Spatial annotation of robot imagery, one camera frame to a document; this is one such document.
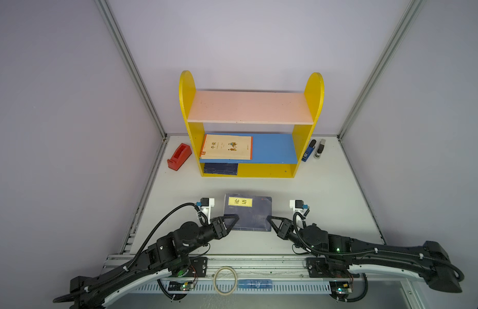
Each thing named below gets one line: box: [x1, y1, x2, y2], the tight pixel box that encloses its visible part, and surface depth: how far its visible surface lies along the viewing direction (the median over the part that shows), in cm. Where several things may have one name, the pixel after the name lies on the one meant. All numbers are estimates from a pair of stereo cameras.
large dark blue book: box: [223, 193, 273, 232], surface depth 72 cm
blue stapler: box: [301, 139, 317, 163], surface depth 112 cm
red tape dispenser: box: [167, 142, 193, 172], surface depth 106 cm
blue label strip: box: [237, 279, 273, 289], surface depth 71 cm
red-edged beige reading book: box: [199, 133, 254, 161], surface depth 97 cm
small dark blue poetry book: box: [203, 162, 239, 176], surface depth 104 cm
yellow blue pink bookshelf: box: [178, 70, 325, 178], surface depth 79 cm
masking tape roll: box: [213, 266, 238, 297], surface depth 72 cm
